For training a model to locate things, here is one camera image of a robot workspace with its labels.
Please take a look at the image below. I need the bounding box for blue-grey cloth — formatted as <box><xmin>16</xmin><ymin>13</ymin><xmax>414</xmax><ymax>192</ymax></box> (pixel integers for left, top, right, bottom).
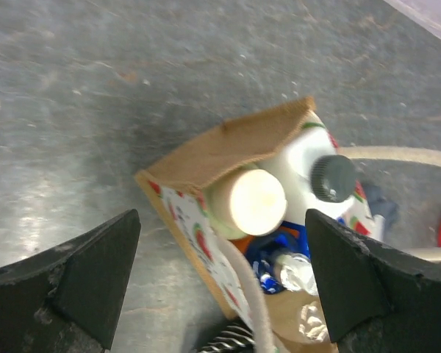
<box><xmin>362</xmin><ymin>182</ymin><xmax>399</xmax><ymax>233</ymax></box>

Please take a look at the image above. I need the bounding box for white bottle black cap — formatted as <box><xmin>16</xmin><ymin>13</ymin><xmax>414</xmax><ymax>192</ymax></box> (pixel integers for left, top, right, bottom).
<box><xmin>258</xmin><ymin>113</ymin><xmax>357</xmax><ymax>228</ymax></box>

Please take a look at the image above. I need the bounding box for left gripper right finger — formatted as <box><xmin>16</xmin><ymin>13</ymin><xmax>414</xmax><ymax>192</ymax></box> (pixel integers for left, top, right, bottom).
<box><xmin>306</xmin><ymin>210</ymin><xmax>441</xmax><ymax>353</ymax></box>

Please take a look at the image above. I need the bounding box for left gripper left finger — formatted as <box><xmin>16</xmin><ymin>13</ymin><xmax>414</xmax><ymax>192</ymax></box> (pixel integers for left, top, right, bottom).
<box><xmin>0</xmin><ymin>210</ymin><xmax>141</xmax><ymax>352</ymax></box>

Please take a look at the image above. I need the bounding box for blue bottle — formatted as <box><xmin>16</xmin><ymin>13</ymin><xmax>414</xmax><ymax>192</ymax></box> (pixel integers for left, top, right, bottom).
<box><xmin>244</xmin><ymin>221</ymin><xmax>318</xmax><ymax>296</ymax></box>

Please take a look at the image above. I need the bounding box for striped shirt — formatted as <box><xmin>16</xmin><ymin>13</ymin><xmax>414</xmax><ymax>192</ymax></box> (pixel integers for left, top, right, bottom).
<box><xmin>191</xmin><ymin>318</ymin><xmax>254</xmax><ymax>353</ymax></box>

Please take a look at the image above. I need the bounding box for cream cap bottle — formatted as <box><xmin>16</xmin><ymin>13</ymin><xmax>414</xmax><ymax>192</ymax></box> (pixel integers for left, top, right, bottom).
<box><xmin>205</xmin><ymin>168</ymin><xmax>287</xmax><ymax>240</ymax></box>

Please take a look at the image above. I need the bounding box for canvas tote bag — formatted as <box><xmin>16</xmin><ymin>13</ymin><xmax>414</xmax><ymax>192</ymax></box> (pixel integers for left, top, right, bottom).
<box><xmin>137</xmin><ymin>97</ymin><xmax>441</xmax><ymax>352</ymax></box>

